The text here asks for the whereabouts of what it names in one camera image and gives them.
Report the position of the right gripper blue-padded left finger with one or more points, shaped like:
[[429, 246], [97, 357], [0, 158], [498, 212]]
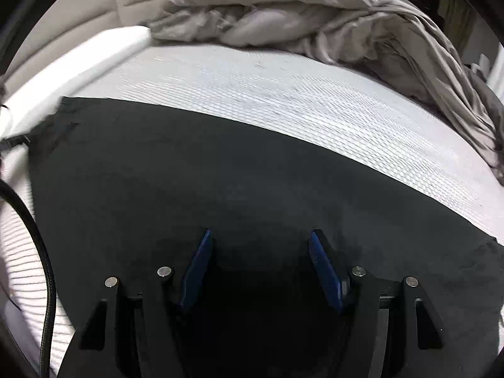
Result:
[[139, 332]]

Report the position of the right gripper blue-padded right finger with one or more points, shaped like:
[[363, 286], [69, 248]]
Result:
[[384, 328]]

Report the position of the black pants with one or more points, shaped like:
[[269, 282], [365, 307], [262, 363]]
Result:
[[245, 324]]

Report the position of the white honeycomb-pattern mattress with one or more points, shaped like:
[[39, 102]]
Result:
[[275, 106]]

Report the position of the grey rumpled duvet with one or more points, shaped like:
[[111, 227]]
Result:
[[391, 40]]

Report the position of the beige upholstered headboard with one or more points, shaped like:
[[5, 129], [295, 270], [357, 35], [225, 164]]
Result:
[[68, 23]]

